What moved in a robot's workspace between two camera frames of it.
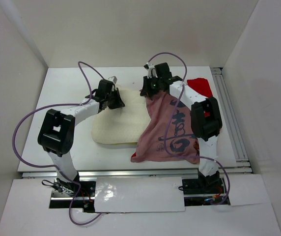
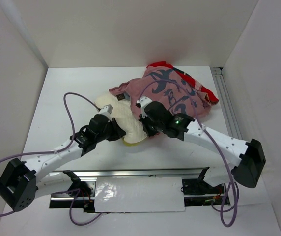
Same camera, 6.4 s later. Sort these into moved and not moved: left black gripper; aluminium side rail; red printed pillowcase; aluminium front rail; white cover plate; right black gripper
Moved: left black gripper; right black gripper; red printed pillowcase
Not moved: white cover plate; aluminium side rail; aluminium front rail
